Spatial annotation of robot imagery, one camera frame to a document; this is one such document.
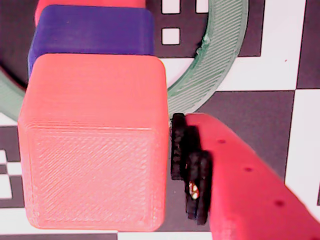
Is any red gripper finger with black pad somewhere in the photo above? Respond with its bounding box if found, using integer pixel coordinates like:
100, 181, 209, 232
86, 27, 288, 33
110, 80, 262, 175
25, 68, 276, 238
170, 112, 320, 240

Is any orange cube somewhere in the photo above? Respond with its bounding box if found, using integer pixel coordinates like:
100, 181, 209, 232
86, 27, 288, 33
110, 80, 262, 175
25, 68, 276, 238
17, 52, 169, 232

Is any blue cube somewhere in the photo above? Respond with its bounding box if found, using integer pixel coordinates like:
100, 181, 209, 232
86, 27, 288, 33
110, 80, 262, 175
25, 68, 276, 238
27, 4, 155, 76

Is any red cube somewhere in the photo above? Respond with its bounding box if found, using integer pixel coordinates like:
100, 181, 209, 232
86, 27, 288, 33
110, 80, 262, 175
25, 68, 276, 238
34, 0, 146, 26

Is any black white marker checkerboard mat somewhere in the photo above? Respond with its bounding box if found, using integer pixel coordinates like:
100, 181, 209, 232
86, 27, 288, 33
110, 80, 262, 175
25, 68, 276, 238
0, 0, 320, 240

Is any green ring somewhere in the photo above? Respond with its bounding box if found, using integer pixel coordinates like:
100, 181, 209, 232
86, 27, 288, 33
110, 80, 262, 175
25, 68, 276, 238
0, 0, 250, 123

